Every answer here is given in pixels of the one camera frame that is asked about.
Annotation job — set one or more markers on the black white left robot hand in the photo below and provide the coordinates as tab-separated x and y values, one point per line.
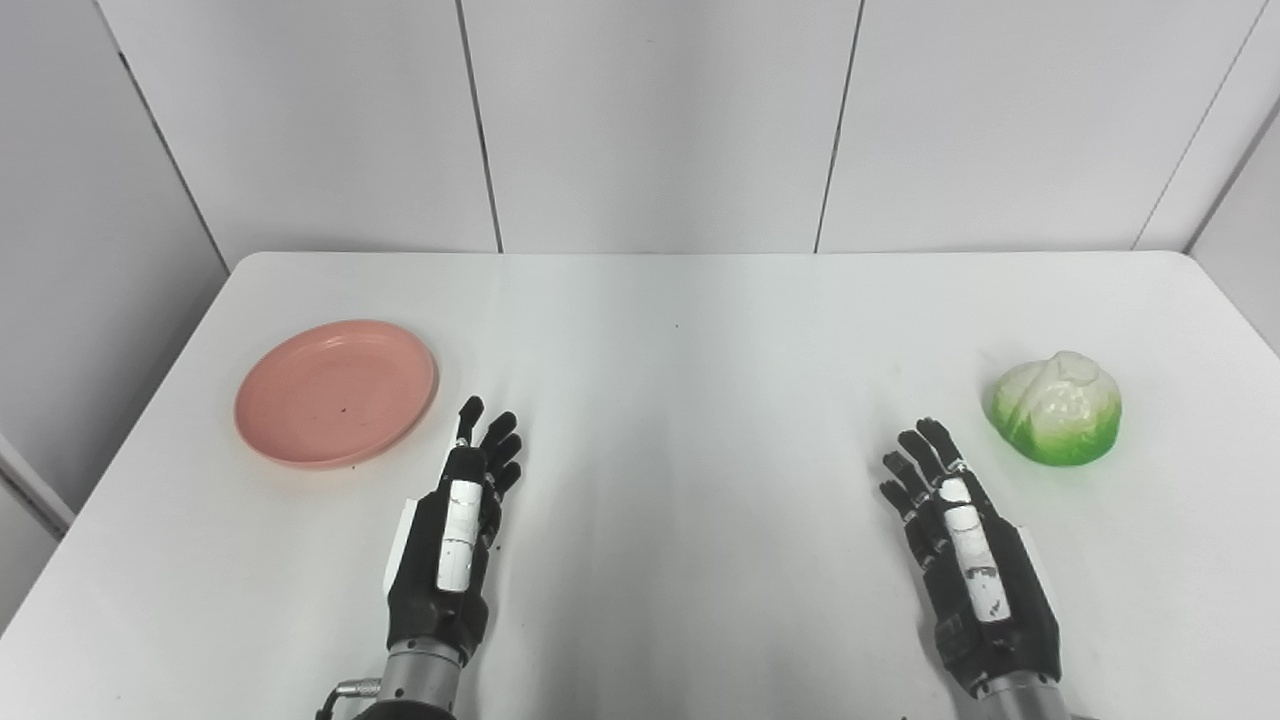
456	540

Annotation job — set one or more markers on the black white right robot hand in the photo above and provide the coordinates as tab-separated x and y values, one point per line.
975	560

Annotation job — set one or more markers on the pink round plate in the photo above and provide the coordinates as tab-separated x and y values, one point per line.
335	395

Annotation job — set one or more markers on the green white toy cabbage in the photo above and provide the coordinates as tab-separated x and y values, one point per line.
1060	410

